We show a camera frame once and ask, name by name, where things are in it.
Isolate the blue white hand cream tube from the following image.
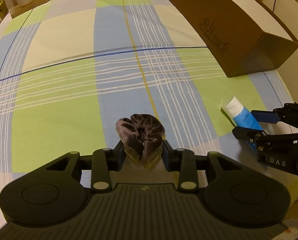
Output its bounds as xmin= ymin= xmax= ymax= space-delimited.
xmin=222 ymin=96 xmax=263 ymax=130

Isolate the dark brown velvet scrunchie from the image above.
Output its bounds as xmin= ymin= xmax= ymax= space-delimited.
xmin=115 ymin=114 xmax=165 ymax=170

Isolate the brown cardboard storage box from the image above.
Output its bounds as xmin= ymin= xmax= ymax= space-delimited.
xmin=169 ymin=0 xmax=298 ymax=77

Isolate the checkered bed sheet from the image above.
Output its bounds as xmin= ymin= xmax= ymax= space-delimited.
xmin=0 ymin=0 xmax=298 ymax=228

